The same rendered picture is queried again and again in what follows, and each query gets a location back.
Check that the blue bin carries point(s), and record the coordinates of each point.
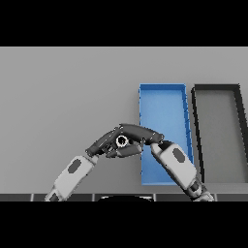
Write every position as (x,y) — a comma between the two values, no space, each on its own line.
(161,106)

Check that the dark grey bin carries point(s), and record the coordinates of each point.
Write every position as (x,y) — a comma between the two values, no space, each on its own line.
(219,129)

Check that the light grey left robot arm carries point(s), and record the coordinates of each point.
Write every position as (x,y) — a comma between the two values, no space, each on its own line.
(72,174)

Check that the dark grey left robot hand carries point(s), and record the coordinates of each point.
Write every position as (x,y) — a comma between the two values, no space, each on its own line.
(102,142)

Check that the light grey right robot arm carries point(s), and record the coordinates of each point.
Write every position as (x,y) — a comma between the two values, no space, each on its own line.
(176,163)

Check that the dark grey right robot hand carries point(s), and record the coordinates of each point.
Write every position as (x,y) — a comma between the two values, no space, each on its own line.
(139,131)

